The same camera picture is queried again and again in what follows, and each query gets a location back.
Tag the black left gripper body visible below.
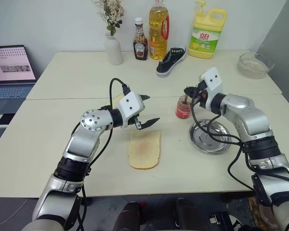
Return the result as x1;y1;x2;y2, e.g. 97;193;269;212
132;115;143;131

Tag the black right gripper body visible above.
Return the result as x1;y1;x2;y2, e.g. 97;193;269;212
193;80;210;108

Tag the glass jam jar red label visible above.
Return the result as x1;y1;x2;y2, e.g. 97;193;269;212
175;94;192;119

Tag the toasted bread slice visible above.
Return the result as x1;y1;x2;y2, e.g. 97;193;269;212
128;130;161;170

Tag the black white canvas sneaker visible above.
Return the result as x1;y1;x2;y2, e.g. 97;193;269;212
156;46;187;78

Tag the round steel plate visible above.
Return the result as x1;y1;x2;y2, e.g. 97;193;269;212
189;118;232;154

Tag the ketchup bottle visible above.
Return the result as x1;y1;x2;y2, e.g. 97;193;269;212
132;17;149;61

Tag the yellow dish soap jug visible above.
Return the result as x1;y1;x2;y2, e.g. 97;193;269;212
188;0;228;60

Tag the white ceramic vase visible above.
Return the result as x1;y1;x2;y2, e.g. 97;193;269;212
104;32;124;66

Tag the clear glass bowl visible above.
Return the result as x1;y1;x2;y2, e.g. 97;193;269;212
236;52;276;79

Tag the dried flower bunch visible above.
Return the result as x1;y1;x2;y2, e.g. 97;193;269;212
95;0;125;37

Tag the dark rounded shape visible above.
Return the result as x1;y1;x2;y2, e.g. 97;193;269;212
115;201;142;231

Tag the black flat pad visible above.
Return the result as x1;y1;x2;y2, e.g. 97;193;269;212
0;114;16;125

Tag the open grey laptop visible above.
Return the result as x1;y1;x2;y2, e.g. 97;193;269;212
0;44;39;115

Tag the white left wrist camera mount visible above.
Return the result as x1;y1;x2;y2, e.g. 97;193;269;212
117;91;145;128

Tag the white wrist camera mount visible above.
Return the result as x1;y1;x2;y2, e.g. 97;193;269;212
198;67;225;109
117;91;145;128

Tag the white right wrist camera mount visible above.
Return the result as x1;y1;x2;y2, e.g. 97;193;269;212
198;67;225;109

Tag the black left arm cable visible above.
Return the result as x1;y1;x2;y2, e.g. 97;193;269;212
71;77;131;231

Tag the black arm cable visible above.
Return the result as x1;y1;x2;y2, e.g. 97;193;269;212
190;92;256;193
71;77;131;231

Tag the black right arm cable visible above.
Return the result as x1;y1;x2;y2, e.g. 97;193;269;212
190;92;256;193

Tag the cooking oil bottle red handle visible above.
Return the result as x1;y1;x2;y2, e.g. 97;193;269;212
148;0;171;61

